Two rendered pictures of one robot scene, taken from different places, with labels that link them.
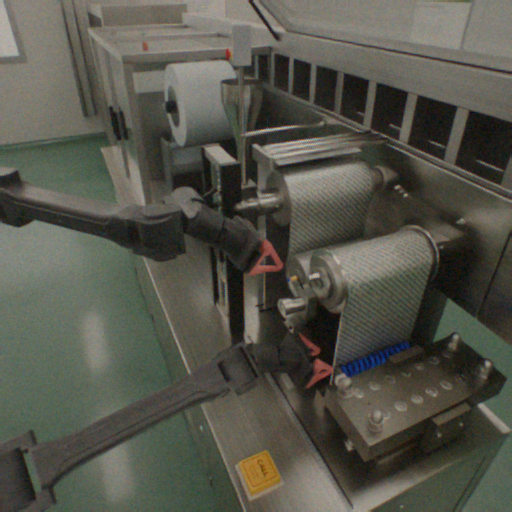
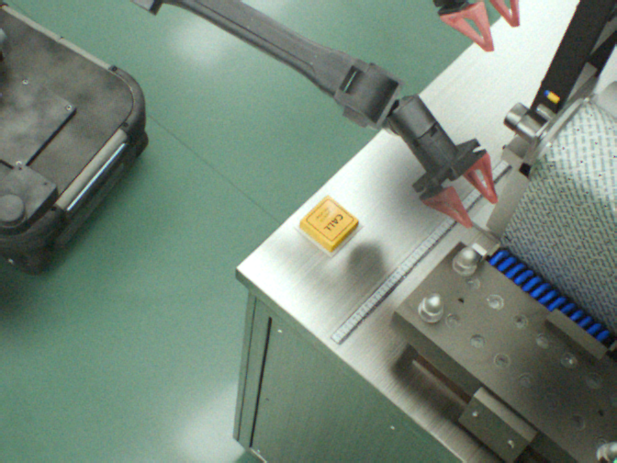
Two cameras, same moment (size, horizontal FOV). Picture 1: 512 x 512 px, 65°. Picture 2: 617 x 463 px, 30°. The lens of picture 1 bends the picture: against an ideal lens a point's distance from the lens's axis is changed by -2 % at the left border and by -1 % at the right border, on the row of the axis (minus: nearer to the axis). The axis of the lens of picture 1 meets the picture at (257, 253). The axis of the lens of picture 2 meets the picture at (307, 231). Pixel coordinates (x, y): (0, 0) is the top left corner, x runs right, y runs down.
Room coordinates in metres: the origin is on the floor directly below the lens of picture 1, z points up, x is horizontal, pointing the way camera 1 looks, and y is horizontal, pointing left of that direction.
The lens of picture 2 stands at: (-0.07, -0.74, 2.52)
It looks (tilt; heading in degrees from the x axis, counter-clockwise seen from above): 61 degrees down; 56
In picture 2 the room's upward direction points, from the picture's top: 11 degrees clockwise
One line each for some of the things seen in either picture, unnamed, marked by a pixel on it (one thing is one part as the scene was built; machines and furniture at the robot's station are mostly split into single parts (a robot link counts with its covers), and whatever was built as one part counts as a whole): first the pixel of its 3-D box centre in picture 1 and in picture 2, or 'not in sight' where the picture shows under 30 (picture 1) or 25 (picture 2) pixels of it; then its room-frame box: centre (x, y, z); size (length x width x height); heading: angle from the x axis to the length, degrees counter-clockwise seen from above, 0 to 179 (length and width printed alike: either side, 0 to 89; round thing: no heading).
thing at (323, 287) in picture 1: (322, 282); (555, 132); (0.70, -0.14, 1.25); 0.07 x 0.02 x 0.07; 25
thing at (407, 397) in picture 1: (415, 390); (530, 368); (0.60, -0.37, 1.00); 0.40 x 0.16 x 0.06; 115
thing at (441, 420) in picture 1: (445, 428); (495, 427); (0.53, -0.42, 0.96); 0.10 x 0.03 x 0.11; 115
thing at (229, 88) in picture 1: (241, 91); not in sight; (1.40, 0.05, 1.50); 0.14 x 0.14 x 0.06
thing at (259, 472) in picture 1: (259, 472); (329, 223); (0.46, 0.00, 0.91); 0.07 x 0.07 x 0.02; 25
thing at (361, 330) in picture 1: (378, 327); (578, 265); (0.70, -0.29, 1.11); 0.23 x 0.01 x 0.18; 115
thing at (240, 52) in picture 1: (237, 44); not in sight; (1.21, 0.05, 1.66); 0.07 x 0.07 x 0.10; 9
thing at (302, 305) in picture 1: (296, 340); (514, 176); (0.71, -0.10, 1.05); 0.06 x 0.05 x 0.31; 115
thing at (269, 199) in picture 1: (267, 201); not in sight; (0.92, -0.02, 1.33); 0.06 x 0.06 x 0.06; 25
